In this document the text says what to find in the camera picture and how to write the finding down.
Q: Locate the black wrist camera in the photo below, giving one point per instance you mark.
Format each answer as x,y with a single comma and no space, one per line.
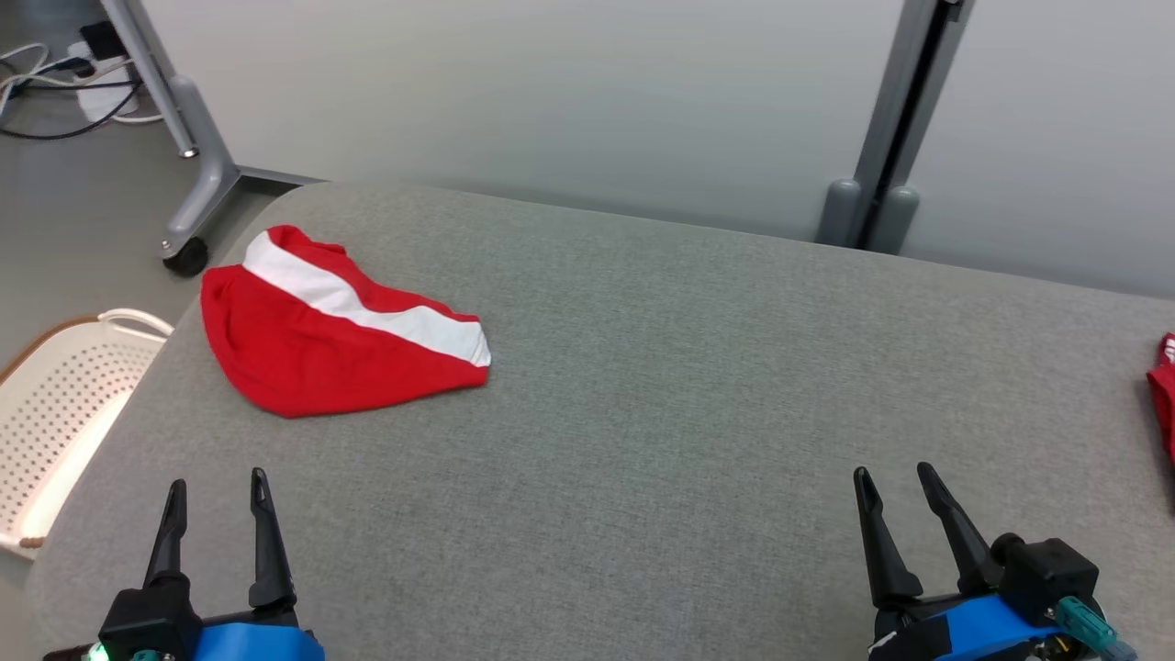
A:
147,620
1046,578

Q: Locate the white power strip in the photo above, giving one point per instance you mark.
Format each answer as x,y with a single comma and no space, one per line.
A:
106,96

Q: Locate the red shorts white stripe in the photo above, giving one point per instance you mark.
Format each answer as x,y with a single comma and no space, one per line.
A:
312,358

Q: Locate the red white jersey shirt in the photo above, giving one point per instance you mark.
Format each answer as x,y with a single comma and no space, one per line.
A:
1166,395

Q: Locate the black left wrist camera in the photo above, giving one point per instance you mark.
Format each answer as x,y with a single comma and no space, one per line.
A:
147,620

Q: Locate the grey partition post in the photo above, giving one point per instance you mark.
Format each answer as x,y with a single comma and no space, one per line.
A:
895,110

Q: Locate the black caster wheel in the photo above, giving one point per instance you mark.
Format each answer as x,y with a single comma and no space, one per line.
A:
186,257

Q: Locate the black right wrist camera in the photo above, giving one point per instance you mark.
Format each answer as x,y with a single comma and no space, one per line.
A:
1046,578

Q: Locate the grey metal stand leg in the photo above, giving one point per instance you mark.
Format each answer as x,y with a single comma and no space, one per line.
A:
197,156

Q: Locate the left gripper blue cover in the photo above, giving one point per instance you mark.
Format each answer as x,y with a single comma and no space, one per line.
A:
257,638

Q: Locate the white perforated laundry basket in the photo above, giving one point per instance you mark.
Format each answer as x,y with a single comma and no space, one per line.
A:
55,413

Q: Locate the black power adapter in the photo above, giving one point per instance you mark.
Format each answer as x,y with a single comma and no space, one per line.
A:
101,39

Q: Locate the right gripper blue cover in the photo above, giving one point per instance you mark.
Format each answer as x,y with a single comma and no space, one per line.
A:
973,633

